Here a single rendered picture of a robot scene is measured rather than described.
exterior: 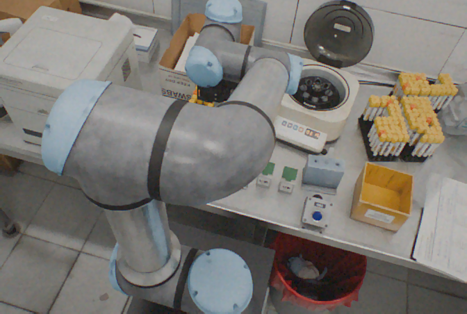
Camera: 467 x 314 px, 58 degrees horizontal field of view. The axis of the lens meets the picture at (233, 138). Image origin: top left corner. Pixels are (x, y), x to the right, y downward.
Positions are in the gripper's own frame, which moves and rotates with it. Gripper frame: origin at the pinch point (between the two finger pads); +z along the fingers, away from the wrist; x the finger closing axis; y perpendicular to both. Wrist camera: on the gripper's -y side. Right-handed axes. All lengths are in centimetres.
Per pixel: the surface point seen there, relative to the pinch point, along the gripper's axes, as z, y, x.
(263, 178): 13.7, -13.0, 7.0
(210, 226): 106, 9, -17
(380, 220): 14.5, -45.8, 10.2
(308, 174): 12.1, -24.6, 2.9
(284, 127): 13.8, -15.1, -13.0
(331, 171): 8.9, -30.4, 2.2
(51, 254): 106, 76, 17
